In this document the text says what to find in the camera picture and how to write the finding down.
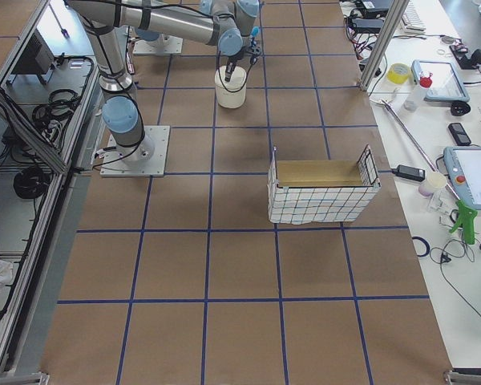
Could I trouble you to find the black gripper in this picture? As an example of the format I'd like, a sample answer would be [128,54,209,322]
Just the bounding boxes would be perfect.
[224,51,241,83]

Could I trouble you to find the white lidded trash can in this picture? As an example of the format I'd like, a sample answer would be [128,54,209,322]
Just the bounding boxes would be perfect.
[214,66,247,109]

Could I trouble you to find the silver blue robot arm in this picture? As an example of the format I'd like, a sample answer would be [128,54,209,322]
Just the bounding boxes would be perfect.
[68,1,259,164]

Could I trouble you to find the black power brick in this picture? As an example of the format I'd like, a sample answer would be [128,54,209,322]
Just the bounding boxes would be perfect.
[347,18,384,34]

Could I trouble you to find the grid patterned cardboard box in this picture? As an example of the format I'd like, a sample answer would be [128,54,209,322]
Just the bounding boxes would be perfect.
[267,145,381,225]

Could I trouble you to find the yellow tape roll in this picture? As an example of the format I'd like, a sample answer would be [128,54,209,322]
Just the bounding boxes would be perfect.
[386,63,411,84]

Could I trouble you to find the grey control box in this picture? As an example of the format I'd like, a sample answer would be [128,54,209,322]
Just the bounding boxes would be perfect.
[7,30,55,85]

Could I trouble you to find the red capped plastic bottle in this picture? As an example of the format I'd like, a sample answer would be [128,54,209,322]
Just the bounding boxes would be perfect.
[403,71,433,112]

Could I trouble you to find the black power adapter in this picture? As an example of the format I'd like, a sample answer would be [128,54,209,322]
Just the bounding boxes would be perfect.
[391,164,426,182]

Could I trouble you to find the upper teach pendant tablet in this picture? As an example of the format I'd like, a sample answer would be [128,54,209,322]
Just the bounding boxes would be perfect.
[411,59,470,103]

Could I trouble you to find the teach pendant tablet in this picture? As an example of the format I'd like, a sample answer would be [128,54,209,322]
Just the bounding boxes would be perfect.
[443,146,481,210]
[411,59,470,103]

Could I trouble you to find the white paper cup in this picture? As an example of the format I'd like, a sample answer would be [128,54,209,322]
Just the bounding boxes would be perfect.
[418,171,447,197]

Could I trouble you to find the black remote control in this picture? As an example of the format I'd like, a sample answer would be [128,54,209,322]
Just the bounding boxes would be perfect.
[448,123,471,146]

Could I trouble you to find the blue tape roll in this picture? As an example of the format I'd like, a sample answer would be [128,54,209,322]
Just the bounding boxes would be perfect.
[411,236,430,257]

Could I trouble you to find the lower teach pendant tablet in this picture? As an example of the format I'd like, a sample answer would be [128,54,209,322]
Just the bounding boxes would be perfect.
[443,146,481,210]

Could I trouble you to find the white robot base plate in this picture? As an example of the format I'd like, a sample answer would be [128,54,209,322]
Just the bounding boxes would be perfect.
[99,125,170,177]

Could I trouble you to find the aluminium frame post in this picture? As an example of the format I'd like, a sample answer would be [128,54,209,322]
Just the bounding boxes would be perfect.
[358,0,409,91]

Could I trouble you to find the coiled black cables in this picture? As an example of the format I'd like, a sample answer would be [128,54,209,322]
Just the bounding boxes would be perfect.
[30,88,81,141]

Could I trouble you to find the green handled grabber tool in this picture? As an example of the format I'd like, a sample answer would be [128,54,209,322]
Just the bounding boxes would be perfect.
[376,99,478,245]

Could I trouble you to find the black earphone cable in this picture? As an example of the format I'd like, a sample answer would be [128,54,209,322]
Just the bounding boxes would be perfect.
[428,237,481,334]

